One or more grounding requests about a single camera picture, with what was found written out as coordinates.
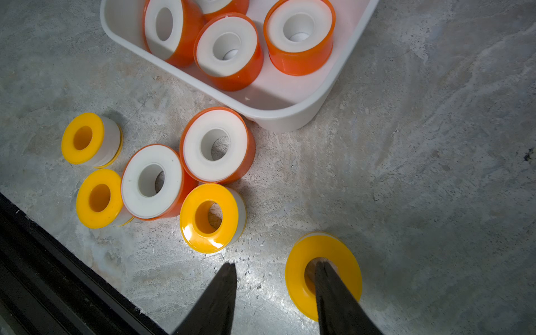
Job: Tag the orange tape roll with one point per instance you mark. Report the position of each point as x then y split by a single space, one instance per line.
154 184
300 35
170 28
217 146
212 8
228 52

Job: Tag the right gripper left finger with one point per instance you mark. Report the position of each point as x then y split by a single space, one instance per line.
213 313

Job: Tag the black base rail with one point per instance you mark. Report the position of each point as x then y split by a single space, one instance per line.
45 289

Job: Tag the yellow tape roll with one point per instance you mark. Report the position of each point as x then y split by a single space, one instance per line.
92 140
212 217
311 247
99 201

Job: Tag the white storage box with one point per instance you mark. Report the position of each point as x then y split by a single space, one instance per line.
275 101

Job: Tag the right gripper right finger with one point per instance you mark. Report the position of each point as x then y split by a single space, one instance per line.
338 311

